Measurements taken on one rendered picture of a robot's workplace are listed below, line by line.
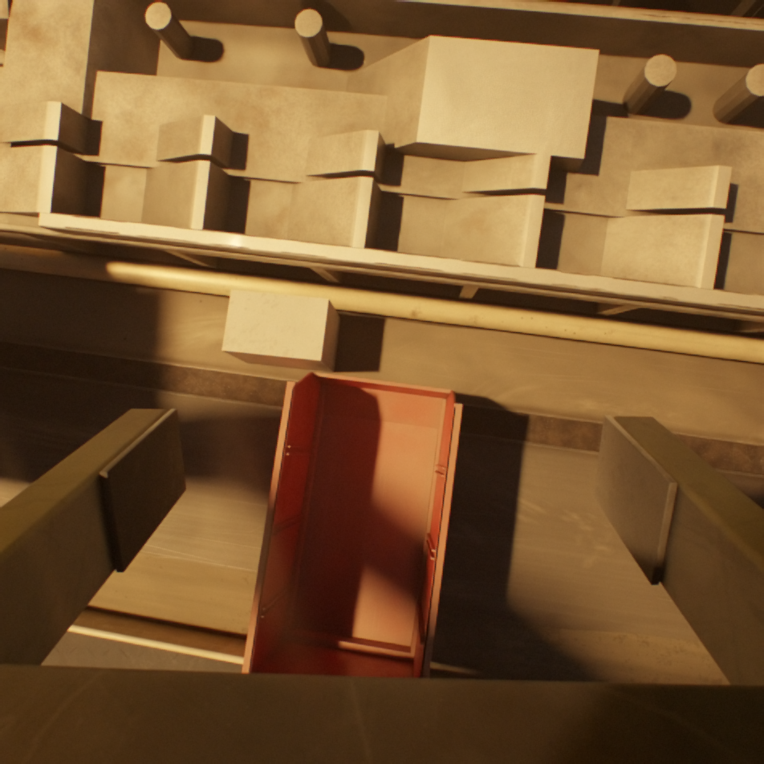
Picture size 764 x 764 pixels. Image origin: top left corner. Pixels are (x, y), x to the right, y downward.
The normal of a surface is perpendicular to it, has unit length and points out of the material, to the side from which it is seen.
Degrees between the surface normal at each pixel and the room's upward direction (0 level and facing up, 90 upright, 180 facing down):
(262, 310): 0
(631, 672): 1
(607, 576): 0
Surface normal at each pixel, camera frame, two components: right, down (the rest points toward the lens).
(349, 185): -0.58, -0.03
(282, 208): -0.09, 0.04
